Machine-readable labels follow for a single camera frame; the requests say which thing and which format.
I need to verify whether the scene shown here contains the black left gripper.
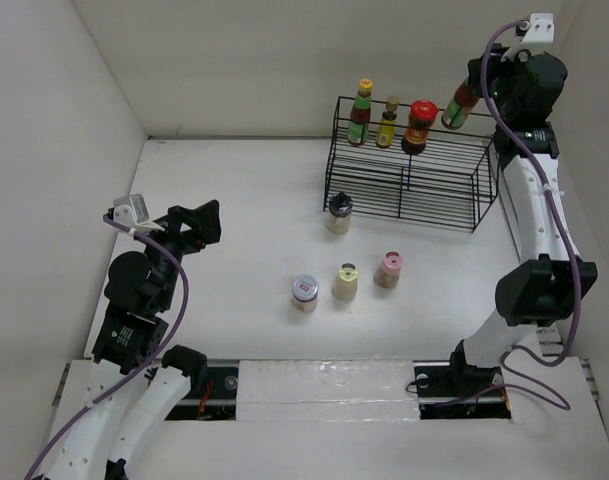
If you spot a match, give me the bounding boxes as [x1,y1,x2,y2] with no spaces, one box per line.
[136,198,221,308]

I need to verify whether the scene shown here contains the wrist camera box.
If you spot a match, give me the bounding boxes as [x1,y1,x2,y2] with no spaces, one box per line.
[501,13,555,62]
[105,194,164,234]

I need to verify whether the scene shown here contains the black wire rack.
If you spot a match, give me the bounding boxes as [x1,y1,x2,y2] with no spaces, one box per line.
[323,96,498,233]

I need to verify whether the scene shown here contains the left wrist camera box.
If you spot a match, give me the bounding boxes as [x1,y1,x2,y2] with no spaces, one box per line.
[105,194,164,234]

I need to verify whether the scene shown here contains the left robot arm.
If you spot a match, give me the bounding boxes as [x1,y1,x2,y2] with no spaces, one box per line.
[41,194,221,479]

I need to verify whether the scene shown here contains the yellow lid spice shaker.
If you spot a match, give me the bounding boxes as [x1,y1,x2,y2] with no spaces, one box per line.
[332,263,359,301]

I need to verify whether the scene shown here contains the yellow cap chili sauce bottle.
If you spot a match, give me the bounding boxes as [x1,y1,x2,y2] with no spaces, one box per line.
[347,79,373,146]

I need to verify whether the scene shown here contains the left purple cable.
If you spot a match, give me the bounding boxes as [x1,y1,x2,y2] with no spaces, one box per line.
[23,212,190,480]

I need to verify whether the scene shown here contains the red lid chili jar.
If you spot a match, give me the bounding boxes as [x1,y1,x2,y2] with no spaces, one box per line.
[401,100,439,156]

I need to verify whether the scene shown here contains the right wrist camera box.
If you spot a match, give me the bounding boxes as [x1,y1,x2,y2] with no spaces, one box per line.
[501,13,555,62]

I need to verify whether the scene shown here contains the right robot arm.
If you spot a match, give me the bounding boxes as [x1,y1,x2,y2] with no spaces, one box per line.
[440,44,598,397]

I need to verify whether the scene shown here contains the pink lid spice shaker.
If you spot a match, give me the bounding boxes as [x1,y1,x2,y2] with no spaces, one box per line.
[373,251,404,289]

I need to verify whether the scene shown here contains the white lid jar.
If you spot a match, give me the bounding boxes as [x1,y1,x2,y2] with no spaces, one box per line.
[292,275,319,312]

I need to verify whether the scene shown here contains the green label sauce bottle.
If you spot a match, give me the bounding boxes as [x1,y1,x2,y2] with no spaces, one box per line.
[441,78,480,130]

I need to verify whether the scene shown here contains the small yellow oil bottle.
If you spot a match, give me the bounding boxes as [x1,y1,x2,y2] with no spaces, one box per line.
[375,96,399,149]

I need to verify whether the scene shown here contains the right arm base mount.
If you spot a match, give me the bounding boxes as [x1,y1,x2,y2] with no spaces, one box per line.
[406,361,511,420]

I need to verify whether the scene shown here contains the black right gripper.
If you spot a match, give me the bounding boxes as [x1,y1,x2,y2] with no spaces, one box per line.
[467,41,536,120]

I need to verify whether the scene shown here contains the black cap spice shaker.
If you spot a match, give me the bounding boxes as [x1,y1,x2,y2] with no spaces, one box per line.
[326,191,353,235]

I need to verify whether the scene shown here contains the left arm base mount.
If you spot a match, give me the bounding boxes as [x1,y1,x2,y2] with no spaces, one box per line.
[165,360,239,422]

